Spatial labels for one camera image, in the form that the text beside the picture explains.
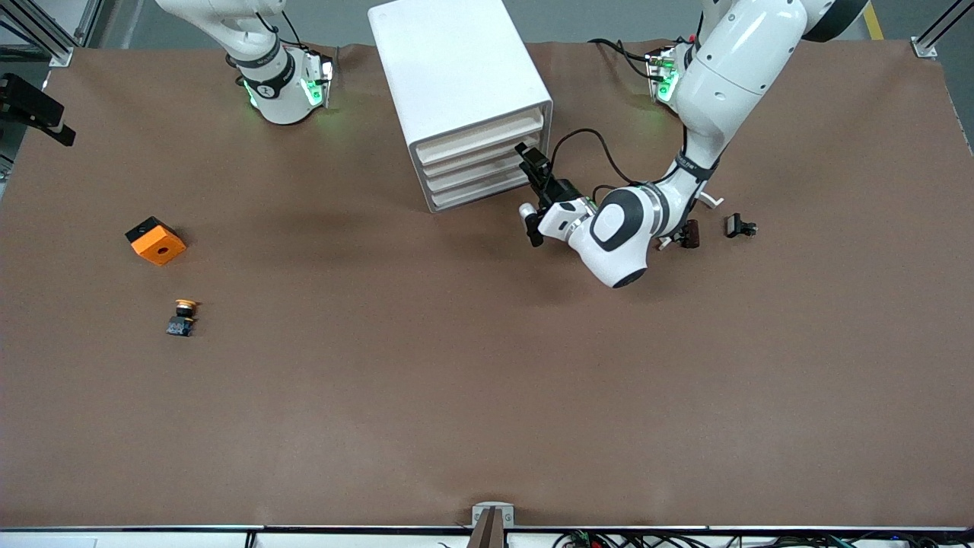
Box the orange box with hole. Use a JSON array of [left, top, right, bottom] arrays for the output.
[[125, 216, 187, 267]]

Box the aluminium frame post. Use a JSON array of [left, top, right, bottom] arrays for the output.
[[0, 0, 103, 68], [912, 0, 974, 59]]

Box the small metal bracket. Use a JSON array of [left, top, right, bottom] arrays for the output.
[[471, 502, 515, 528]]

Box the black base cable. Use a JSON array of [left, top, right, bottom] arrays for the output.
[[588, 37, 661, 81]]

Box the yellow push button switch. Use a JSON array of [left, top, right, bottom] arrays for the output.
[[165, 298, 200, 339]]

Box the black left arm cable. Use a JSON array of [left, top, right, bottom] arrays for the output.
[[549, 127, 686, 200]]

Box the brown table cover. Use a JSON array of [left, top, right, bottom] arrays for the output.
[[0, 38, 974, 530]]

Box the white drawer cabinet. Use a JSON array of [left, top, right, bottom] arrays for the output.
[[368, 0, 554, 214]]

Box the white curved plastic arc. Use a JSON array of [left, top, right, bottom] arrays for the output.
[[658, 192, 721, 252]]

